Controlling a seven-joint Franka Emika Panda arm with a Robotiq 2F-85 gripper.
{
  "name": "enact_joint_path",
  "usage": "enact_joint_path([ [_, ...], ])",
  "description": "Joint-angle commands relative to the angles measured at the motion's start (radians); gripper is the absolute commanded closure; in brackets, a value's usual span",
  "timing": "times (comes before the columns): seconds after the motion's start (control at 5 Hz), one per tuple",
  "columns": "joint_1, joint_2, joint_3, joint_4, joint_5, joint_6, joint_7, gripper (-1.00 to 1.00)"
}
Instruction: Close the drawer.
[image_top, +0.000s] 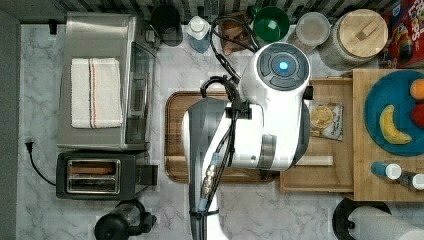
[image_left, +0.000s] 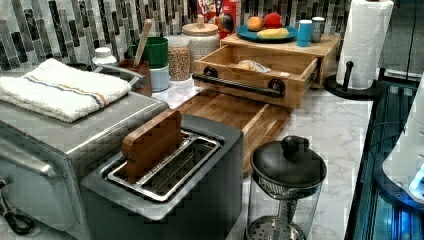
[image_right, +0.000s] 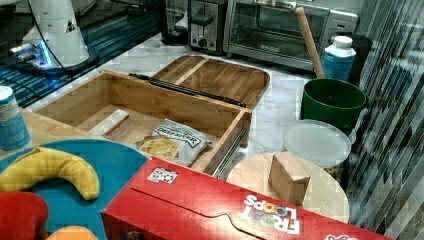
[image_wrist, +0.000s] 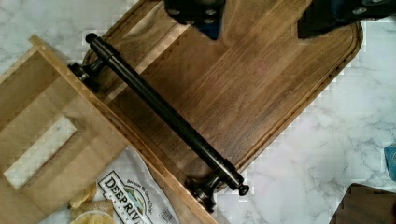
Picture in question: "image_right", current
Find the wooden drawer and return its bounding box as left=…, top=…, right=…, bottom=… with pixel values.
left=35, top=71, right=258, bottom=174

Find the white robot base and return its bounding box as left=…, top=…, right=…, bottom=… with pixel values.
left=1, top=0, right=98, bottom=71

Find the white chip bag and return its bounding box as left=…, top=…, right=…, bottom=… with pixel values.
left=135, top=119, right=215, bottom=166

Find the wooden cutting board tray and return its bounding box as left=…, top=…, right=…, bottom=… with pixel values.
left=154, top=55, right=270, bottom=109

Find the white and red small box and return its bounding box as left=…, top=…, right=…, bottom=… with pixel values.
left=89, top=109, right=130, bottom=140

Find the red Froot Loops box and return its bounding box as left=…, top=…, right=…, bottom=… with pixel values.
left=101, top=158, right=392, bottom=240

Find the small wooden block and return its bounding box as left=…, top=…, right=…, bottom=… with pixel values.
left=268, top=151, right=311, bottom=206

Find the silver toaster oven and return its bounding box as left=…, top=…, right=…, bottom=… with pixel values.
left=223, top=0, right=361, bottom=71

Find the clear plastic lid container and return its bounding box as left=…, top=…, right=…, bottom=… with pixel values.
left=283, top=119, right=351, bottom=168

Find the teal round plate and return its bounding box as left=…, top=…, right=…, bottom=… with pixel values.
left=0, top=138, right=149, bottom=240

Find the black coffee maker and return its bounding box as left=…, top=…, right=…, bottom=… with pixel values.
left=159, top=0, right=188, bottom=46

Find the green bucket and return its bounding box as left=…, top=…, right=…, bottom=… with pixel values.
left=300, top=78, right=368, bottom=134

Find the round wooden board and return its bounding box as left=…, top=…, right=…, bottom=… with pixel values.
left=226, top=153, right=350, bottom=223

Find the white cap blue bottle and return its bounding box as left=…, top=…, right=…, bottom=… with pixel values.
left=322, top=36, right=356, bottom=81

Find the wooden rolling pin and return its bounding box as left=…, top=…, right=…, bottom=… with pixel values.
left=295, top=7, right=324, bottom=78

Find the yellow plush banana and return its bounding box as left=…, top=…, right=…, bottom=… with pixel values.
left=1, top=147, right=100, bottom=201

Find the orange plush toy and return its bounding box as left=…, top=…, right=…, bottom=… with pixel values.
left=46, top=226, right=98, bottom=240

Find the blue labelled can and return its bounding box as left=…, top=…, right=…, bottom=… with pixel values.
left=0, top=86, right=31, bottom=151

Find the red plush toy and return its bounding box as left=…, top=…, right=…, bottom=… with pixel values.
left=0, top=191, right=49, bottom=240

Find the black cable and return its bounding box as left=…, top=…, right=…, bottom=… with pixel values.
left=27, top=0, right=75, bottom=78

